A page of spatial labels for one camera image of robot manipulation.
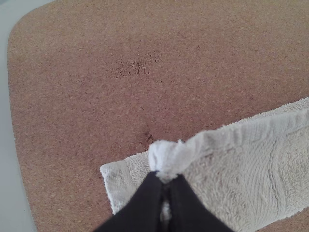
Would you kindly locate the pale towel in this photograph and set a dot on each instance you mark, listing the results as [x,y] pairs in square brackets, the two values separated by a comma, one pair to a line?
[241,169]

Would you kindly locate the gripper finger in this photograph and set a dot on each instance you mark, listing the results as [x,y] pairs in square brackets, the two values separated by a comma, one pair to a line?
[140,207]
[188,207]

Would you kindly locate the cork mat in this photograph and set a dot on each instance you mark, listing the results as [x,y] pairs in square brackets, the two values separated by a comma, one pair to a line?
[120,72]

